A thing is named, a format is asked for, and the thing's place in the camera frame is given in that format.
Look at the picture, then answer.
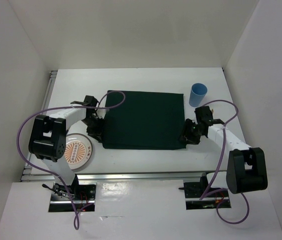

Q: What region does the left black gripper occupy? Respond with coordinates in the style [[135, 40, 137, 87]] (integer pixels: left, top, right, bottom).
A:
[[81, 115, 107, 141]]

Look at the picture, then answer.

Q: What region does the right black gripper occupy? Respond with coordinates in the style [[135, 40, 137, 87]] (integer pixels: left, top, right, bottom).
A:
[[177, 118, 204, 146]]

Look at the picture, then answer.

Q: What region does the dark green cloth napkin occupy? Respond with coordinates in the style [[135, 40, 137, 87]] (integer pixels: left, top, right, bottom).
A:
[[102, 91, 186, 150]]

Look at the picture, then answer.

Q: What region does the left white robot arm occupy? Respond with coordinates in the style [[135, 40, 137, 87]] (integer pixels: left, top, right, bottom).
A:
[[29, 95, 104, 200]]

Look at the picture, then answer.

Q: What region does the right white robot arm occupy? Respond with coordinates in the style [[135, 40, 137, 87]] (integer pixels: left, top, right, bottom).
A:
[[179, 105, 268, 194]]

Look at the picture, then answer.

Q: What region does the orange patterned plate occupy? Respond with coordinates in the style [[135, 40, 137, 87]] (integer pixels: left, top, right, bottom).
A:
[[64, 133, 93, 171]]

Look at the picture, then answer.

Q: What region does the light blue plastic cup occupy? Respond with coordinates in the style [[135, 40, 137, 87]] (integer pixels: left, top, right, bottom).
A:
[[189, 83, 208, 107]]

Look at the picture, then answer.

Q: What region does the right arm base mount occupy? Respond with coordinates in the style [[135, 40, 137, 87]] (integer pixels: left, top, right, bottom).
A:
[[178, 175, 231, 210]]

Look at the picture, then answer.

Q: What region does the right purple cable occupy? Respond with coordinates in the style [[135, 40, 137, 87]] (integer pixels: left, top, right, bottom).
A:
[[199, 100, 250, 225]]

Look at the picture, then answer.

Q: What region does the purple cable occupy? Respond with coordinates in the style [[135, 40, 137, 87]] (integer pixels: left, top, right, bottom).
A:
[[199, 100, 250, 225], [16, 90, 126, 230]]

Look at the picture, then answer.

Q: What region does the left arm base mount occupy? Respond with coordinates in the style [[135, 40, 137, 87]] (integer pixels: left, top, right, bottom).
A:
[[41, 183, 96, 213]]

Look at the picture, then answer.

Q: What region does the aluminium frame rail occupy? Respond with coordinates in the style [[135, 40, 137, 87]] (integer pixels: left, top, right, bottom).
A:
[[20, 69, 231, 182]]

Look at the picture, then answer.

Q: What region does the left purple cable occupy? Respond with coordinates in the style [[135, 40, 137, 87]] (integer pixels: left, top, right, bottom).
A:
[[16, 90, 126, 230]]

